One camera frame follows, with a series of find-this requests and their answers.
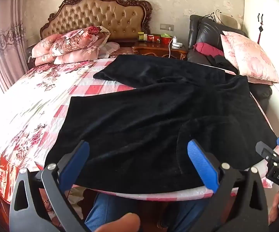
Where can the black leather armchair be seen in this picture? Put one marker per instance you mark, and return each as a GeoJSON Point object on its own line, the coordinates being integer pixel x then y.
{"type": "Point", "coordinates": [207, 32]}

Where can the white round device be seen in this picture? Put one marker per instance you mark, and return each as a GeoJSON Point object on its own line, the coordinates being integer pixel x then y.
{"type": "Point", "coordinates": [177, 45]}

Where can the beige headrest cushion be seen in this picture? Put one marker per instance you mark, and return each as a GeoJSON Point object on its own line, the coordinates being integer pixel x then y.
{"type": "Point", "coordinates": [230, 20]}

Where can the pink floral pillow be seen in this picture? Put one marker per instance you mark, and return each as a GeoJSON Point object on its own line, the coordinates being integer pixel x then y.
{"type": "Point", "coordinates": [248, 55]}

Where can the pile of pink floral pillows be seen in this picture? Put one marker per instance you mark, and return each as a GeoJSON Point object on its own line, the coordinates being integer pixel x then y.
{"type": "Point", "coordinates": [43, 49]}

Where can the pale checked pillow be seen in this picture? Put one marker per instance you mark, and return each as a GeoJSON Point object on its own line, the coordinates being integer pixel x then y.
{"type": "Point", "coordinates": [109, 49]}

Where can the yellow jar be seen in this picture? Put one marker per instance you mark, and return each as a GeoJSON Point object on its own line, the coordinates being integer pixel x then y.
{"type": "Point", "coordinates": [143, 36]}

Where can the pink embroidered curtain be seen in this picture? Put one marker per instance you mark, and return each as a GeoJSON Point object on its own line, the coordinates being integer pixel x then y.
{"type": "Point", "coordinates": [6, 41]}

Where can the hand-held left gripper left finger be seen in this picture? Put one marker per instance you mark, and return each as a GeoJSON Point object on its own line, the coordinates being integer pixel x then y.
{"type": "Point", "coordinates": [75, 160]}

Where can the dark red cushion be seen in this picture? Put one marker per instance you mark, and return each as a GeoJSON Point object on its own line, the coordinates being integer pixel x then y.
{"type": "Point", "coordinates": [208, 48]}

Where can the dark clothes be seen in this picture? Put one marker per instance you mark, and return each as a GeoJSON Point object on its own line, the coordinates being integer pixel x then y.
{"type": "Point", "coordinates": [220, 62]}

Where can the wooden nightstand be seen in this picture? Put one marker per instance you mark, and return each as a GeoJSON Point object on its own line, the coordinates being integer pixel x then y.
{"type": "Point", "coordinates": [151, 49]}

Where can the tufted carved wooden headboard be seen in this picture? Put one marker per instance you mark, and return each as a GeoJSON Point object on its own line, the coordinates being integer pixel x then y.
{"type": "Point", "coordinates": [98, 12]}

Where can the person's legs in blue jeans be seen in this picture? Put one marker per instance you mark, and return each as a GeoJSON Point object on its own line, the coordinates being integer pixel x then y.
{"type": "Point", "coordinates": [110, 205]}

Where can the person's left hand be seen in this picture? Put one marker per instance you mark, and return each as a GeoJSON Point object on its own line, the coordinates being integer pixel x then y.
{"type": "Point", "coordinates": [118, 223]}

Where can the red floral folded quilt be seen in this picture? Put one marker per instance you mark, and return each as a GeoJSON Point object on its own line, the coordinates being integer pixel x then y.
{"type": "Point", "coordinates": [79, 40]}

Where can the wall outlet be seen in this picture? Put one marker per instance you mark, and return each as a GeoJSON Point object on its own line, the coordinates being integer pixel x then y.
{"type": "Point", "coordinates": [166, 27]}

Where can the red tin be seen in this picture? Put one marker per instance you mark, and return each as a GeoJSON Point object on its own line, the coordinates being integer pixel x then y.
{"type": "Point", "coordinates": [153, 38]}

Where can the red box with green top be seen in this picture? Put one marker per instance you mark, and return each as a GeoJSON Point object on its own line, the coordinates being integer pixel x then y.
{"type": "Point", "coordinates": [166, 39]}

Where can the white charger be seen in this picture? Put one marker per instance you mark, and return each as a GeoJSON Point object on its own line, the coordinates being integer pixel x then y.
{"type": "Point", "coordinates": [174, 40]}

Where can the black pants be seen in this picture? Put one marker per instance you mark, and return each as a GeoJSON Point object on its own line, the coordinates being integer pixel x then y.
{"type": "Point", "coordinates": [141, 116]}

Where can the red tassel wall ornament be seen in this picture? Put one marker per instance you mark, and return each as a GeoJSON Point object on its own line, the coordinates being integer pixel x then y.
{"type": "Point", "coordinates": [260, 30]}

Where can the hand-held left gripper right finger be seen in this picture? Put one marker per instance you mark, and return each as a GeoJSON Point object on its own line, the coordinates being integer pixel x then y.
{"type": "Point", "coordinates": [202, 164]}

